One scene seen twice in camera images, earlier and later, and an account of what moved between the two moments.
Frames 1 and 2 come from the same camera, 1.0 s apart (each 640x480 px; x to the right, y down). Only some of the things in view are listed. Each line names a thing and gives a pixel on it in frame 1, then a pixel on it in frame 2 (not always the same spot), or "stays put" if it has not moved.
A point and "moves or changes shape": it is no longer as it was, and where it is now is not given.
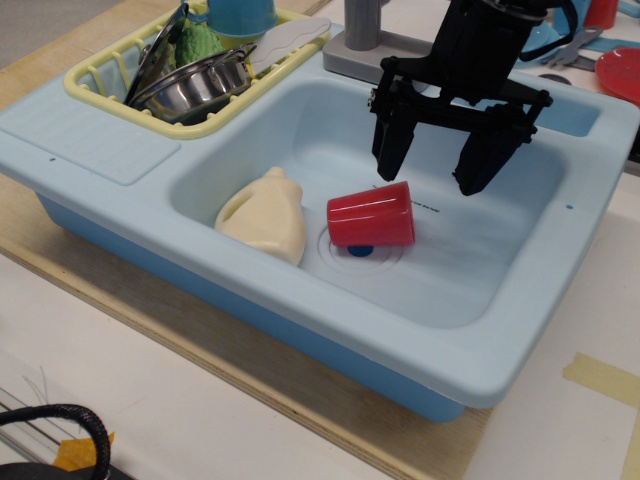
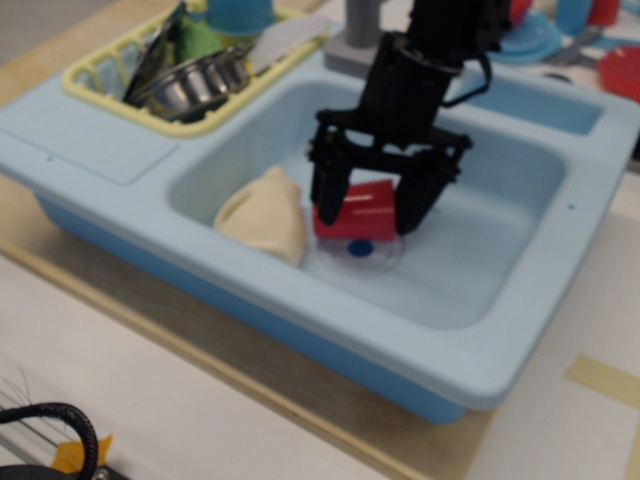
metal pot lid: x=154 y=57 stays put
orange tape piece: x=78 y=453 stays put
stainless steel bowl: x=187 y=93 stays put
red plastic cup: x=383 y=216 moves or changes shape
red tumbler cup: x=601 y=13 stays put
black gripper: x=465 y=81 → x=394 y=127
